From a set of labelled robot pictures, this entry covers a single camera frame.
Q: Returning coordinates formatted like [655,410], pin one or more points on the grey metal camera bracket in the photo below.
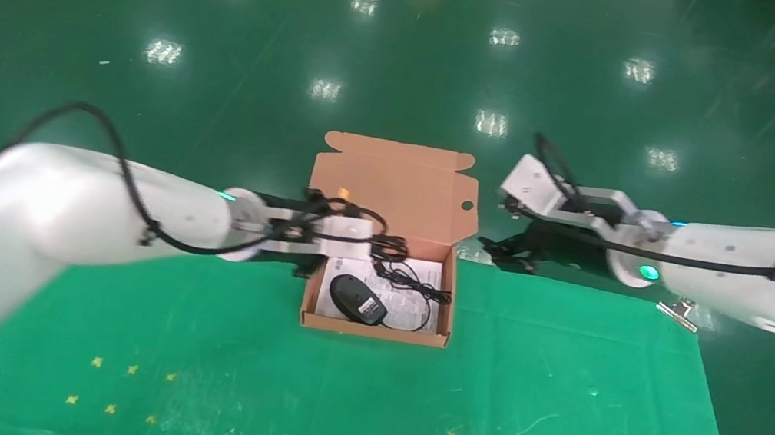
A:
[612,199]

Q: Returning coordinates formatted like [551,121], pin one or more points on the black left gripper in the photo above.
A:
[291,263]

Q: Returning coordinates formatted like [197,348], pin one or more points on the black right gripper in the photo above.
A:
[554,242]

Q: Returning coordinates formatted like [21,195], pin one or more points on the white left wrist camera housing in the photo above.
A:
[347,238]

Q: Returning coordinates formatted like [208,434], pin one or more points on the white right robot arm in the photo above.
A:
[751,275]

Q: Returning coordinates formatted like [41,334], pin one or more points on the green table cloth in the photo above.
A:
[328,395]

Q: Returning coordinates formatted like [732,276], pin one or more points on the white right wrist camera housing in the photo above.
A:
[534,185]

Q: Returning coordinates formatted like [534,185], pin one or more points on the metal binder clip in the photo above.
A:
[675,313]

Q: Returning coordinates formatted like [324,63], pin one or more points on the white printed instruction sheet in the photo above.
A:
[407,314]

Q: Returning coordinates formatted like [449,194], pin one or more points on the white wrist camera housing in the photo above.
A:
[347,238]
[534,185]

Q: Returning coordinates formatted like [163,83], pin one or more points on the orange cardboard box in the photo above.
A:
[392,187]

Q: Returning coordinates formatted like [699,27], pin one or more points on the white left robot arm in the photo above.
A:
[46,210]

